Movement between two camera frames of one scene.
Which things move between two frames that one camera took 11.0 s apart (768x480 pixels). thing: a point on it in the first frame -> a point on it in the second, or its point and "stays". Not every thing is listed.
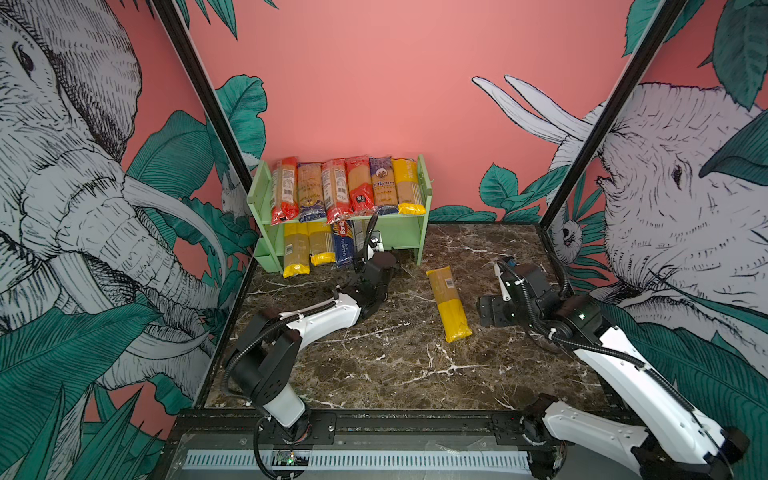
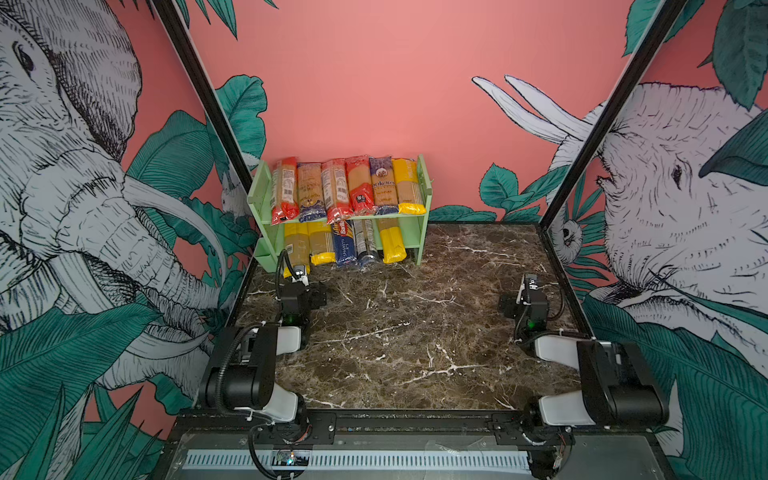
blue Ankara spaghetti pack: [384, 186] stays
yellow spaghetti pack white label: [453, 320] -> [393, 250]
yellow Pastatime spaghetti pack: [321, 244] stays
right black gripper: [497, 303] -> [513, 304]
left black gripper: [359, 268] -> [314, 296]
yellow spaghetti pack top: [406, 177] stays
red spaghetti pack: [285, 191] stays
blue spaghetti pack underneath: [344, 243] stays
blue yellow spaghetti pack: [311, 200] stays
